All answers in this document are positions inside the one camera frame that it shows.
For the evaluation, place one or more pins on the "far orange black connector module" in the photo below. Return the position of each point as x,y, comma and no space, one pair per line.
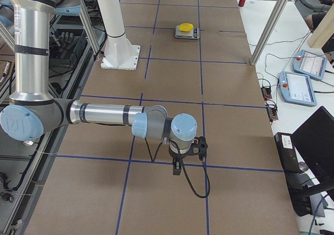
266,89

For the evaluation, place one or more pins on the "near blue teach pendant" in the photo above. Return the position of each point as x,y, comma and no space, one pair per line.
297,89

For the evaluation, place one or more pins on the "yellow mango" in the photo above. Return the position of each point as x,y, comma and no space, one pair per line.
186,27

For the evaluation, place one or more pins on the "near orange black connector module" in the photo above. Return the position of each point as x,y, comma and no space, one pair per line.
272,110

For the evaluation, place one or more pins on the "aluminium frame post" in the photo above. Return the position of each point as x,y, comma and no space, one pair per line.
268,29

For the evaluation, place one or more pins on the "orange black connector module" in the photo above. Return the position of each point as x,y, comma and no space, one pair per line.
266,89
272,110

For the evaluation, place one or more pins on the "white pedestal column with base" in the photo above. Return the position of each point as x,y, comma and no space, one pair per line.
119,53

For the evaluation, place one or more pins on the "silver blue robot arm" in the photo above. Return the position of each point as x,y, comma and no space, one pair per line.
33,111

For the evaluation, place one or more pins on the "black box with label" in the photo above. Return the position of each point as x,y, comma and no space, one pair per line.
287,153

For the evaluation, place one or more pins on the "seated person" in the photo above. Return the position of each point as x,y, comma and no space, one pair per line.
313,20

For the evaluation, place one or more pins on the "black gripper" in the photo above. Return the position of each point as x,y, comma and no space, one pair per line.
176,156

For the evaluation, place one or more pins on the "far blue teach pendant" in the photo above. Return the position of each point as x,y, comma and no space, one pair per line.
311,64

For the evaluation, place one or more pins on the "blue teach pendant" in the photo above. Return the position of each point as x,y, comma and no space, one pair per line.
297,89
311,64

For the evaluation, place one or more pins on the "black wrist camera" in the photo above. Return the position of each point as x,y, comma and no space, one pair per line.
200,148

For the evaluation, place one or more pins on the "silver electronic kitchen scale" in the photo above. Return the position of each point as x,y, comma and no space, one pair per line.
192,34

